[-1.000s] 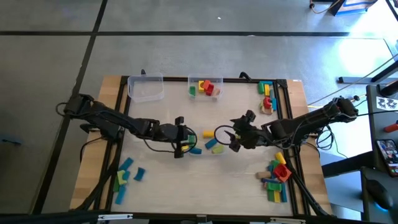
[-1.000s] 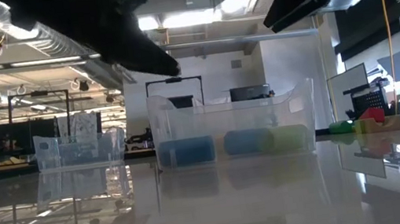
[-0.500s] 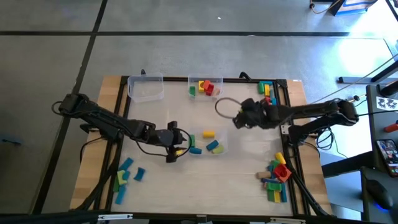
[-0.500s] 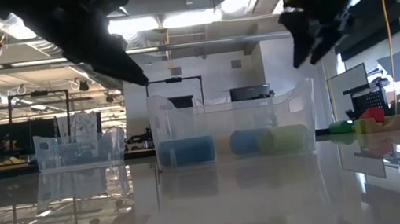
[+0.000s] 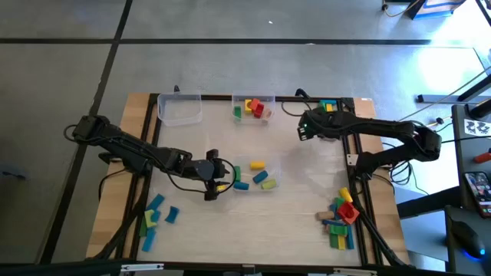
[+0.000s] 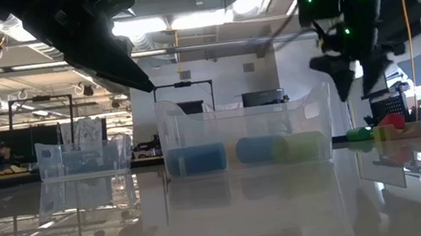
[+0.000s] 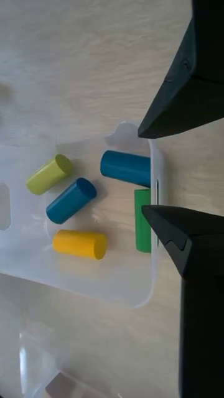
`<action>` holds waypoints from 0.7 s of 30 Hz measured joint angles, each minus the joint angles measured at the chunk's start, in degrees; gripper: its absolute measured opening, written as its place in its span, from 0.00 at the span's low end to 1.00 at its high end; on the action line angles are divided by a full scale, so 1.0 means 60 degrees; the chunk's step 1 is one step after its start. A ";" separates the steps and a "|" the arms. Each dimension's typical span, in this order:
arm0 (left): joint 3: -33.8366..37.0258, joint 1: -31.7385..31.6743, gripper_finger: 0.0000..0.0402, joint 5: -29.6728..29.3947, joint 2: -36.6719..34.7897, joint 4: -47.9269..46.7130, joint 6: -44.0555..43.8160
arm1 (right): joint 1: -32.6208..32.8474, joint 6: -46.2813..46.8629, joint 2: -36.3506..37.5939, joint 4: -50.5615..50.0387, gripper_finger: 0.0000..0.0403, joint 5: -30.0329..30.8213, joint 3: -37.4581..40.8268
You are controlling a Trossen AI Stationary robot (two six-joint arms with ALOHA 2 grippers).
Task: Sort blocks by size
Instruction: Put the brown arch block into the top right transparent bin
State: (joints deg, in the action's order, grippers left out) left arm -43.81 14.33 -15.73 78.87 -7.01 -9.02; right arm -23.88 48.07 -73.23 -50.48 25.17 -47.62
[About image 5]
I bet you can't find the black computer mouse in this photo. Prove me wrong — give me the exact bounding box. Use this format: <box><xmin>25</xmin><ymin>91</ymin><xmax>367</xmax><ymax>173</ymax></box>
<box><xmin>450</xmin><ymin>220</ymin><xmax>487</xmax><ymax>260</ymax></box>

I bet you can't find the yellow-green arch block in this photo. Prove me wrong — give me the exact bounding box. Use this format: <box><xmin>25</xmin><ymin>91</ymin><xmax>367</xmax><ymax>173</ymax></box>
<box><xmin>143</xmin><ymin>209</ymin><xmax>157</xmax><ymax>229</ymax></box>

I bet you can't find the yellow floor cable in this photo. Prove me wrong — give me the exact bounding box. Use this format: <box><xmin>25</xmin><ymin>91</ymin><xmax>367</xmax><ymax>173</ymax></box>
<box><xmin>381</xmin><ymin>0</ymin><xmax>423</xmax><ymax>19</ymax></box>

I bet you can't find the red handled tool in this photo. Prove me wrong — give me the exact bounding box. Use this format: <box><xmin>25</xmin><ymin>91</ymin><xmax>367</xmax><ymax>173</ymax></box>
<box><xmin>473</xmin><ymin>148</ymin><xmax>491</xmax><ymax>165</ymax></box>

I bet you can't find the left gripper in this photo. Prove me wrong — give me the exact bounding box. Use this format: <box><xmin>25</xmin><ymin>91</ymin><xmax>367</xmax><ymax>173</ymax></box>
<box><xmin>187</xmin><ymin>149</ymin><xmax>231</xmax><ymax>202</ymax></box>

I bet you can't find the black side desk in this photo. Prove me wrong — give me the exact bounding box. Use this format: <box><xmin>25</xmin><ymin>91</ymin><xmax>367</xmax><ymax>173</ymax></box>
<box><xmin>397</xmin><ymin>102</ymin><xmax>491</xmax><ymax>276</ymax></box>

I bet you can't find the clear plastic bin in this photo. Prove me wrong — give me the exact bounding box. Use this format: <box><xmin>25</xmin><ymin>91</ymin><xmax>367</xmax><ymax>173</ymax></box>
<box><xmin>231</xmin><ymin>93</ymin><xmax>277</xmax><ymax>127</ymax></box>
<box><xmin>156</xmin><ymin>90</ymin><xmax>203</xmax><ymax>127</ymax></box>
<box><xmin>229</xmin><ymin>155</ymin><xmax>284</xmax><ymax>194</ymax></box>

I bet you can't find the black aluminium table frame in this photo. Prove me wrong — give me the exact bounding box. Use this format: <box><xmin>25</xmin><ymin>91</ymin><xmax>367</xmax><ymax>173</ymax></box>
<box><xmin>128</xmin><ymin>91</ymin><xmax>381</xmax><ymax>268</ymax></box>

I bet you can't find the white printed card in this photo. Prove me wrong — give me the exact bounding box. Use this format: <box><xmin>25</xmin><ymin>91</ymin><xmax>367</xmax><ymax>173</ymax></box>
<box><xmin>463</xmin><ymin>118</ymin><xmax>491</xmax><ymax>136</ymax></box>

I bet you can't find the black cable bundle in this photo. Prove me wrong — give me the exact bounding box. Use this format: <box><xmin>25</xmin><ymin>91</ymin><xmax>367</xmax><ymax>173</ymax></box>
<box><xmin>383</xmin><ymin>141</ymin><xmax>433</xmax><ymax>197</ymax></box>
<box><xmin>90</xmin><ymin>168</ymin><xmax>154</xmax><ymax>261</ymax></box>

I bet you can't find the black rig beam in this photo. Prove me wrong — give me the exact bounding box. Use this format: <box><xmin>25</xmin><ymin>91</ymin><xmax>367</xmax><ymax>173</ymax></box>
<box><xmin>0</xmin><ymin>259</ymin><xmax>491</xmax><ymax>276</ymax></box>

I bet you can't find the smartphone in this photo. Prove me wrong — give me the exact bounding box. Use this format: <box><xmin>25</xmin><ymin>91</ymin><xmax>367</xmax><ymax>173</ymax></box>
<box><xmin>463</xmin><ymin>171</ymin><xmax>491</xmax><ymax>219</ymax></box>

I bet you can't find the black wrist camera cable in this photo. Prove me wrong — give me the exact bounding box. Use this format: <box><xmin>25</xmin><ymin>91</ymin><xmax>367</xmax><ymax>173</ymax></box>
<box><xmin>281</xmin><ymin>88</ymin><xmax>312</xmax><ymax>118</ymax></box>
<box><xmin>168</xmin><ymin>156</ymin><xmax>237</xmax><ymax>195</ymax></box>

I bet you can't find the black stand base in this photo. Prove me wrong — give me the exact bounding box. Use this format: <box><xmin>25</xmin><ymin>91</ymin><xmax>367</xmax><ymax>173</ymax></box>
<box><xmin>417</xmin><ymin>72</ymin><xmax>491</xmax><ymax>105</ymax></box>

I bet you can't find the blue and white box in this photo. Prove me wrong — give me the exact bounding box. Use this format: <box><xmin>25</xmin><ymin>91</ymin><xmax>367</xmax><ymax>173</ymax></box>
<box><xmin>406</xmin><ymin>0</ymin><xmax>467</xmax><ymax>21</ymax></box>

